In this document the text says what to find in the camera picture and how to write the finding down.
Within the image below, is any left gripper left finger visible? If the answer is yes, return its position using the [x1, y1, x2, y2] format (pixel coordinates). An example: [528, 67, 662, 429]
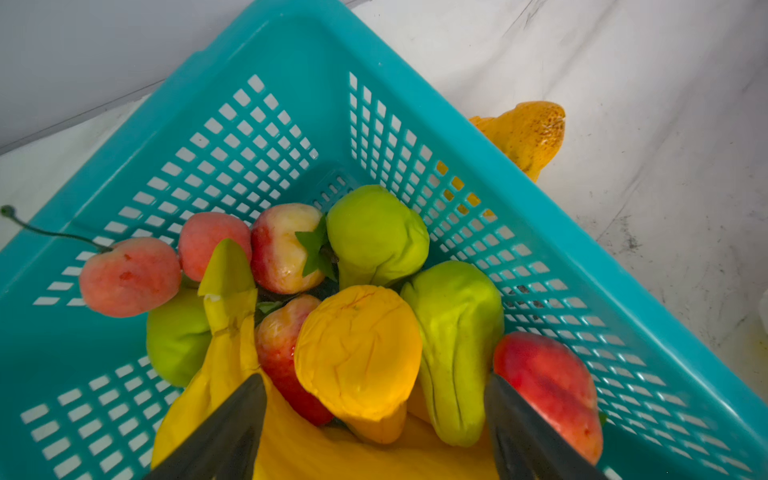
[146, 374, 267, 479]

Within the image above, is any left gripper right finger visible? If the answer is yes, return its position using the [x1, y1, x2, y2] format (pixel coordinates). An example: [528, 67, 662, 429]
[484, 373, 606, 480]

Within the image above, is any orange fake pear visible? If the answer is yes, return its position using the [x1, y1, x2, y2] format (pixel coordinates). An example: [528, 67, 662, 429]
[469, 101, 566, 182]

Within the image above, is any red fake apple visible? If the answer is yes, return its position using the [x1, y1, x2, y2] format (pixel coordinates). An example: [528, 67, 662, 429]
[493, 332, 604, 465]

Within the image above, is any small green fake fruit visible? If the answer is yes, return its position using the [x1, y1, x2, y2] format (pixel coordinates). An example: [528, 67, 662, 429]
[146, 288, 211, 388]

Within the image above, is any dark red fake strawberry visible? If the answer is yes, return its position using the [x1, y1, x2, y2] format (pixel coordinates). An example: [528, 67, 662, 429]
[255, 295, 334, 426]

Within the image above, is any green fake pear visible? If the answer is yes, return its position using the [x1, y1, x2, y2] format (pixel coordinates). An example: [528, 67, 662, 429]
[400, 260, 504, 447]

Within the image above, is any orange fake mandarin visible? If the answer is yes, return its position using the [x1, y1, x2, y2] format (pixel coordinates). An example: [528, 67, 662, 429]
[294, 285, 422, 445]

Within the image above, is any red white fake strawberry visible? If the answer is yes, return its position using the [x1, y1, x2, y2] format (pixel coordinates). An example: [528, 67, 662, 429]
[251, 203, 337, 295]

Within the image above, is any green fake apple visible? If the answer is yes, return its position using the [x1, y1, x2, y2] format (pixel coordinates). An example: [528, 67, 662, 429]
[326, 185, 430, 289]

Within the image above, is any yellow banana bunch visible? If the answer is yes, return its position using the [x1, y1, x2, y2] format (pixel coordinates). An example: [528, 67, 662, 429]
[150, 239, 498, 479]

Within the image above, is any teal plastic basket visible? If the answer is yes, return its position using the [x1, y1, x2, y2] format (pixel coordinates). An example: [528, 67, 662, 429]
[1, 1, 767, 479]

